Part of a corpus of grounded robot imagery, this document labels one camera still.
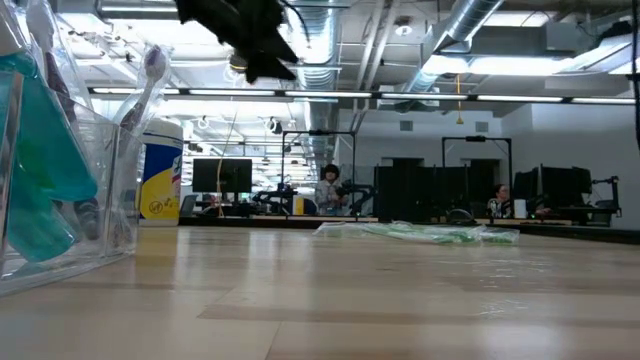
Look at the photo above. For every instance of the long ceiling light strip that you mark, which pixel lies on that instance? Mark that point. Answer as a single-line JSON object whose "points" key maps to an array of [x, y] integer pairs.
{"points": [[520, 98]]}

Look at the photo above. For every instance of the grey laptop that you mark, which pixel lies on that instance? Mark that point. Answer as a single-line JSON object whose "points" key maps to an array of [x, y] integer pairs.
{"points": [[189, 206]]}

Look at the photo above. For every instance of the black equipment stack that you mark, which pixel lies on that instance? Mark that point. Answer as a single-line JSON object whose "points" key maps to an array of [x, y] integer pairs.
{"points": [[560, 190]]}

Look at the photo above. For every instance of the yellow blue wipes canister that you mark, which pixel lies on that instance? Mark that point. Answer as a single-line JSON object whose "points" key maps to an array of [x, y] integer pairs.
{"points": [[165, 175]]}

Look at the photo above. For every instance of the large silver ventilation duct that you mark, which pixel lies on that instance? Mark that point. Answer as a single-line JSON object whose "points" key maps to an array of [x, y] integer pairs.
{"points": [[470, 20]]}

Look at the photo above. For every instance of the bright ceiling light panel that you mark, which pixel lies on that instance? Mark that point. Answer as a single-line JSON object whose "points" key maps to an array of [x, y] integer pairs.
{"points": [[500, 65]]}

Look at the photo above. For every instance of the ribbed silver ventilation duct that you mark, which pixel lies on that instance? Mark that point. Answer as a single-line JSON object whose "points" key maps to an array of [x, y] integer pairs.
{"points": [[320, 50]]}

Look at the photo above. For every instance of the clear acrylic organizer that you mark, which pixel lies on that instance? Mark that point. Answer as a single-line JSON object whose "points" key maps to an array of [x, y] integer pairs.
{"points": [[120, 200]]}

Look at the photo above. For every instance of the black background robot arm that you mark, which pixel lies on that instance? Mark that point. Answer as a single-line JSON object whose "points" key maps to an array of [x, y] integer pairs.
{"points": [[275, 195], [360, 190], [614, 195]]}

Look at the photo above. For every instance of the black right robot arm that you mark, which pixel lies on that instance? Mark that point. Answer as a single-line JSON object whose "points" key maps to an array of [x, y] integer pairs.
{"points": [[637, 50]]}

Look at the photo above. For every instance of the person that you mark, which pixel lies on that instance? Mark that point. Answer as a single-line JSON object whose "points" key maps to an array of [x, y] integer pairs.
{"points": [[330, 195], [500, 202]]}

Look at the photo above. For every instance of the round ceiling sensor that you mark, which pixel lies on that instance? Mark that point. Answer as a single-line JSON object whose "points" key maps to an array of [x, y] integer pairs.
{"points": [[403, 29]]}

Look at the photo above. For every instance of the grey wall vent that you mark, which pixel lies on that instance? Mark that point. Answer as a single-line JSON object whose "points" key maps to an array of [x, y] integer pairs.
{"points": [[481, 127], [406, 125]]}

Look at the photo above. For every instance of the black partition screen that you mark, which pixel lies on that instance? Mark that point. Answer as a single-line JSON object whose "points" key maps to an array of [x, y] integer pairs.
{"points": [[400, 190]]}

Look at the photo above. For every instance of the purple toothbrush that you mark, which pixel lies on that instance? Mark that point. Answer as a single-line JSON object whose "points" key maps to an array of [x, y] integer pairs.
{"points": [[150, 70], [55, 75]]}

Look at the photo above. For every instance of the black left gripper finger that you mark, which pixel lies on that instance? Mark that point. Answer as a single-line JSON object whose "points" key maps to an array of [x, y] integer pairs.
{"points": [[280, 47], [270, 67]]}

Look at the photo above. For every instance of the green toothbrush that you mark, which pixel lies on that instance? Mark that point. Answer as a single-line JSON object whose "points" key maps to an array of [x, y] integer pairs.
{"points": [[500, 236], [400, 231]]}

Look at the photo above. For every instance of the grey ceiling air unit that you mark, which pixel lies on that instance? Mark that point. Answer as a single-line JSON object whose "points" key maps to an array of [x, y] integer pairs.
{"points": [[565, 37]]}

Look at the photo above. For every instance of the small yellow box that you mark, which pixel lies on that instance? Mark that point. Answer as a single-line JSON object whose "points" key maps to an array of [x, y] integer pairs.
{"points": [[300, 206]]}

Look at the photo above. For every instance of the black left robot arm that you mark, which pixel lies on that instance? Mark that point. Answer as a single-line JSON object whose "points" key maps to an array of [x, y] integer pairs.
{"points": [[195, 7]]}

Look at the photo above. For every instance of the black computer monitor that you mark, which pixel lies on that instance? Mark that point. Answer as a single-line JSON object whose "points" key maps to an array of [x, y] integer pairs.
{"points": [[220, 175]]}

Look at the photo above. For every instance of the black metal rig frame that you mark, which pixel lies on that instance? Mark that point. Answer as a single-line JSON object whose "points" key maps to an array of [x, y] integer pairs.
{"points": [[320, 133], [475, 139]]}

